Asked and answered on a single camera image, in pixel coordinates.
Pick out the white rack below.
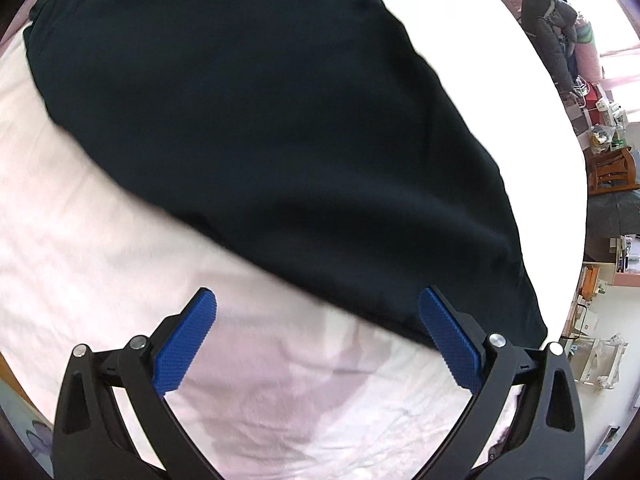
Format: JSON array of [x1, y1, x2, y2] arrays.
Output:
[[575, 332, 631, 398]]

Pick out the white box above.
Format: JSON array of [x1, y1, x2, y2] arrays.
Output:
[[565, 305, 601, 341]]

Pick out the orange box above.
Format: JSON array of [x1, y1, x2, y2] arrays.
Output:
[[580, 265, 601, 301]]

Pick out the wooden chair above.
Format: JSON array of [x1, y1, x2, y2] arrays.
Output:
[[587, 146, 637, 195]]

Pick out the bear print pillow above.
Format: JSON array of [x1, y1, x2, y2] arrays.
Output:
[[0, 377, 53, 466]]

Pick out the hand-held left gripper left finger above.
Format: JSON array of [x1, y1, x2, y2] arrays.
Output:
[[52, 287, 221, 480]]

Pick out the clear plastic bag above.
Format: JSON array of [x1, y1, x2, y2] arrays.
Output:
[[590, 125, 618, 153]]

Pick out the black pants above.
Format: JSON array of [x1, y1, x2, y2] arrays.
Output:
[[22, 0, 548, 351]]

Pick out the pink green cushion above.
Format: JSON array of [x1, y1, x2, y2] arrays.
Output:
[[574, 15, 603, 83]]

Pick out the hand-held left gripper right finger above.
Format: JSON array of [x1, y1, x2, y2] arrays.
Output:
[[417, 285, 586, 480]]

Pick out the grey furniture cover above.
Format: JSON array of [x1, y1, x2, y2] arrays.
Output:
[[584, 190, 640, 263]]

